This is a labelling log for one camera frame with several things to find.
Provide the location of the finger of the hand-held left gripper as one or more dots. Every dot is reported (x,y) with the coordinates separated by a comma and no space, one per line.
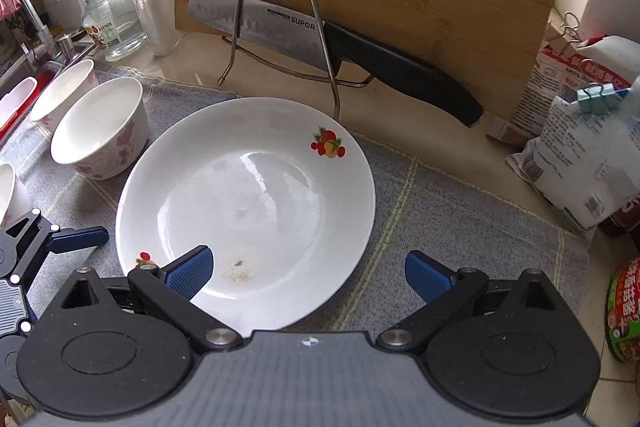
(80,238)

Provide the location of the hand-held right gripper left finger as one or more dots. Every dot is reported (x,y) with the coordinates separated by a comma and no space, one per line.
(190,272)

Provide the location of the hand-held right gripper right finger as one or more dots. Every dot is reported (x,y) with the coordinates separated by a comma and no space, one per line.
(425,274)

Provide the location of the white bowl pink floral print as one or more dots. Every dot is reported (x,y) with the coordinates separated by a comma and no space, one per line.
(65,94)
(100,127)
(6,197)

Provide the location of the white plate fruit print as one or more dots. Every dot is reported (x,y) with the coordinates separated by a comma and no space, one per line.
(250,207)

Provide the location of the grey checked dish towel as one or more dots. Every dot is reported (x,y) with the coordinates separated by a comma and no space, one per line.
(425,217)

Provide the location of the white basin red rim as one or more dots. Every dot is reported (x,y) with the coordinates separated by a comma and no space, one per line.
(15,102)

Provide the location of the steel sink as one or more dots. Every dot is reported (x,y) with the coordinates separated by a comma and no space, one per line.
(30,72)

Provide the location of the metal sink knob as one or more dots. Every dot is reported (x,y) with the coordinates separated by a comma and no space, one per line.
(64,42)

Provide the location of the green lidded sauce jar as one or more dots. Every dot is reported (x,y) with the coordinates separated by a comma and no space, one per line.
(625,307)

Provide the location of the dark soy sauce bottle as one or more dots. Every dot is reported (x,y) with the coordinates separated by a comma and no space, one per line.
(622,217)

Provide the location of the glass jar green lid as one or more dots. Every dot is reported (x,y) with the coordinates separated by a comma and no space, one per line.
(107,27)

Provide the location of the metal faucet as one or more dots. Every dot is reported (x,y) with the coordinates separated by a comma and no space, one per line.
(25,17)

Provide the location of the blue binder clip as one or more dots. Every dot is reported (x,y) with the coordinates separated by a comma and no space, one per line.
(597,99)

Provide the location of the pink cloth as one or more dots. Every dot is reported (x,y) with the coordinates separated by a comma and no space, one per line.
(7,2)

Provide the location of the red and white food packet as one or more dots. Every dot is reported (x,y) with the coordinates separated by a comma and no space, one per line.
(575,72)

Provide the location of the metal binder clip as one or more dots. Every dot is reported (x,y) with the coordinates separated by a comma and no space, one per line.
(570,27)

